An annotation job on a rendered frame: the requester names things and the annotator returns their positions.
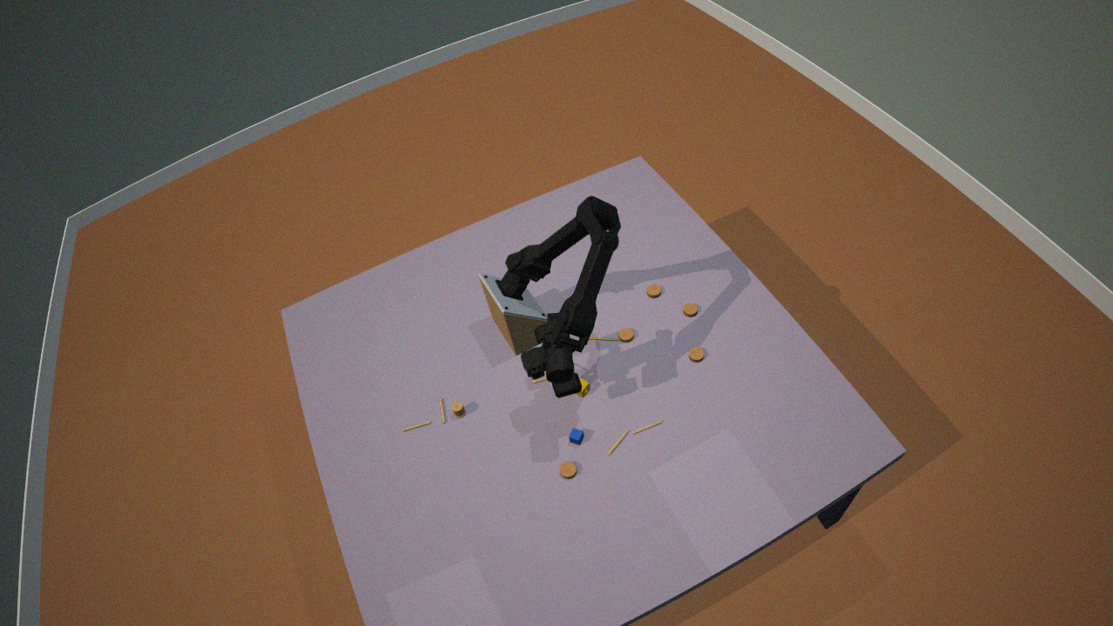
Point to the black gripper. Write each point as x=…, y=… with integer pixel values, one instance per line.
x=561, y=389

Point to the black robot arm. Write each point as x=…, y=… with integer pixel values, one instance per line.
x=578, y=313

